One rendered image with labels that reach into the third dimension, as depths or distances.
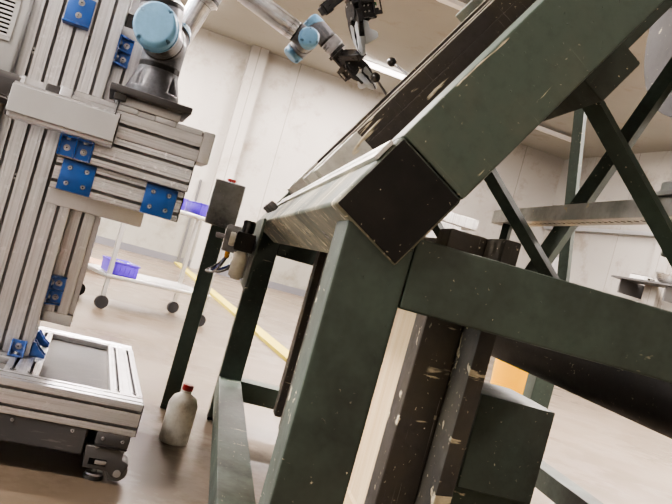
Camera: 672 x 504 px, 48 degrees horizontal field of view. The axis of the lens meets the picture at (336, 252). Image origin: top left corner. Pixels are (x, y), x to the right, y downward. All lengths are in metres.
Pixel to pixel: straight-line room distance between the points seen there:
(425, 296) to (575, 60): 0.35
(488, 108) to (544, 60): 0.10
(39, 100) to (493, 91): 1.34
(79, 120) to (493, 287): 1.34
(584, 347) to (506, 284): 0.13
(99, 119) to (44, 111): 0.13
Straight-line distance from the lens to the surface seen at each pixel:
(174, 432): 2.63
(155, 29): 2.07
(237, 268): 2.37
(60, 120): 2.04
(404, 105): 1.72
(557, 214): 1.92
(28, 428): 2.13
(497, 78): 0.97
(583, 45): 1.03
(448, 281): 0.94
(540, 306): 0.98
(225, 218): 2.97
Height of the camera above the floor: 0.73
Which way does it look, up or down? 1 degrees up
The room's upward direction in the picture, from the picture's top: 16 degrees clockwise
